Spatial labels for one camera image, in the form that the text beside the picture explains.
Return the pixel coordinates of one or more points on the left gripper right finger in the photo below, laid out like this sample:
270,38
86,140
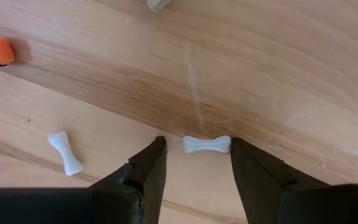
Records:
256,177

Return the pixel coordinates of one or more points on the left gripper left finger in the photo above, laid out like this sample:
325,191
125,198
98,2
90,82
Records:
151,174

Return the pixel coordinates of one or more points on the small white plastic bone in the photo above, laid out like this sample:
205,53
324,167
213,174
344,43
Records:
64,152
207,144

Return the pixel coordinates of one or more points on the small beige plastic skull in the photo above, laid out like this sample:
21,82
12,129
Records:
157,3

